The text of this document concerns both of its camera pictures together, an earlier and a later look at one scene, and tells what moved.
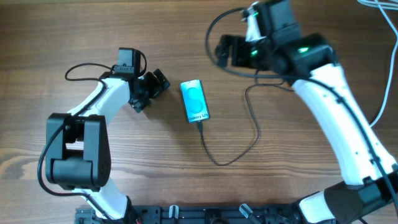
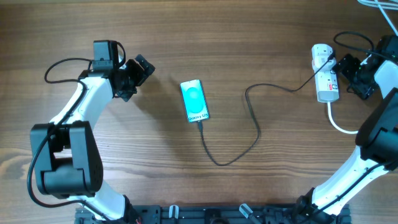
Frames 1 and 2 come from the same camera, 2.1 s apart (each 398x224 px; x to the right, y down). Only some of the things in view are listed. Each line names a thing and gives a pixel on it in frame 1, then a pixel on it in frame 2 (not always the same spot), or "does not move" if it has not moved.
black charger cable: [242, 153] does not move
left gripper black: [155, 88] to [140, 75]
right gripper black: [234, 48] to [363, 89]
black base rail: [200, 214] does not move
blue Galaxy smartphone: [194, 100] does not move
